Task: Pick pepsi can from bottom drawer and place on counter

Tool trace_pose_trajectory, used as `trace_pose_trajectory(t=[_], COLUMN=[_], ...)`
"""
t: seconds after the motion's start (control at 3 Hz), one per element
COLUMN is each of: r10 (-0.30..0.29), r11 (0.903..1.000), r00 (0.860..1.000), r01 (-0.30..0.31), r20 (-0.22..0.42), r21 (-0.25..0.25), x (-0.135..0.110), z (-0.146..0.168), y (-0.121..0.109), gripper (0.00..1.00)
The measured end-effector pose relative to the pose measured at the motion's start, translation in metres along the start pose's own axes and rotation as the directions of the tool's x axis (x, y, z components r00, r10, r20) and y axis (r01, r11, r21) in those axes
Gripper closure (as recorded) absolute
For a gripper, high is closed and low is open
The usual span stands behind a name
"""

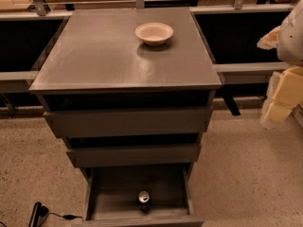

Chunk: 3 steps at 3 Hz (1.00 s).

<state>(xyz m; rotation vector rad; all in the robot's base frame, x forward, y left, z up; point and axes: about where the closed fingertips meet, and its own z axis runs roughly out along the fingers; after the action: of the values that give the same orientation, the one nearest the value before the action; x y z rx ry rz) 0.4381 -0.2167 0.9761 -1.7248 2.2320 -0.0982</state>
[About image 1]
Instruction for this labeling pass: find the grey middle drawer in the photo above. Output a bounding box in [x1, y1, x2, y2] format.
[67, 144, 201, 167]

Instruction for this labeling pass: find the white paper bowl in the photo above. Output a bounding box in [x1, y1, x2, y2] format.
[135, 23, 174, 46]

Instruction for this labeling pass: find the grey top drawer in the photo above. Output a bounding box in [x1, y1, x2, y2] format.
[45, 107, 212, 138]

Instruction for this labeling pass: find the dark pepsi can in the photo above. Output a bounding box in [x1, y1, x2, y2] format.
[136, 191, 152, 213]

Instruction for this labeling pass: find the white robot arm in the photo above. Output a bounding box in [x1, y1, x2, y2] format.
[257, 0, 303, 66]

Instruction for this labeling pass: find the grey drawer cabinet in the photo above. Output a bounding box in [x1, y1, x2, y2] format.
[28, 7, 223, 179]

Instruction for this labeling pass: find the grey open bottom drawer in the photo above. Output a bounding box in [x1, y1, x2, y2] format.
[72, 164, 203, 227]

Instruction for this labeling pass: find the black power adapter with cable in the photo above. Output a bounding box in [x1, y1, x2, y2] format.
[28, 201, 80, 227]

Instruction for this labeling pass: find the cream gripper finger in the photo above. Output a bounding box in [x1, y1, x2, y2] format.
[257, 26, 280, 50]

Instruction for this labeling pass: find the grey metal railing frame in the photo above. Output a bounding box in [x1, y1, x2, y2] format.
[1, 0, 291, 117]

